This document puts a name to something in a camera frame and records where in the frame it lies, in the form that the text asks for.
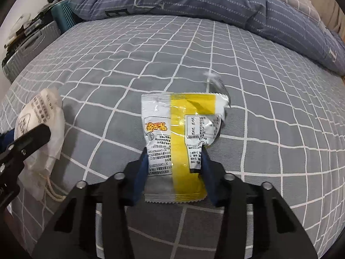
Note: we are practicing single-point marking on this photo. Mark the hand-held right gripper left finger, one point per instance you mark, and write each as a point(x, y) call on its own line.
point(141, 175)

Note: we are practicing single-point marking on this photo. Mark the teal plastic crate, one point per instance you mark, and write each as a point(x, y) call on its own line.
point(64, 16)

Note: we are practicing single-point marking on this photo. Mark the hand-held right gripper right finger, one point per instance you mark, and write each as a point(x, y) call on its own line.
point(209, 178)

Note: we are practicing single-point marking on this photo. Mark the white face mask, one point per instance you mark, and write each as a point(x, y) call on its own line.
point(37, 110)

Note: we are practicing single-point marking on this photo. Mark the beige curtain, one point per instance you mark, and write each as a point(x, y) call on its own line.
point(327, 8)

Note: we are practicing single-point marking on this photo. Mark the blue striped duvet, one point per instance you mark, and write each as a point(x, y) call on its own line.
point(202, 0)

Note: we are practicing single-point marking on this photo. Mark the white round object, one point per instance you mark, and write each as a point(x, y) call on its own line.
point(18, 25)

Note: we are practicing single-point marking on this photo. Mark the grey suitcase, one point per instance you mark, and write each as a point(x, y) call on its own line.
point(29, 51)

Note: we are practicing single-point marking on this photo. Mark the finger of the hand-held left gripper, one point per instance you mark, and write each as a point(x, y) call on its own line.
point(6, 140)
point(35, 137)

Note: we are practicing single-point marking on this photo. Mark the yellow snack packet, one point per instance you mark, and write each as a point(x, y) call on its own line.
point(180, 129)

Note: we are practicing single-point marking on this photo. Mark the pile of dark clutter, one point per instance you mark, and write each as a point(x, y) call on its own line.
point(40, 20)

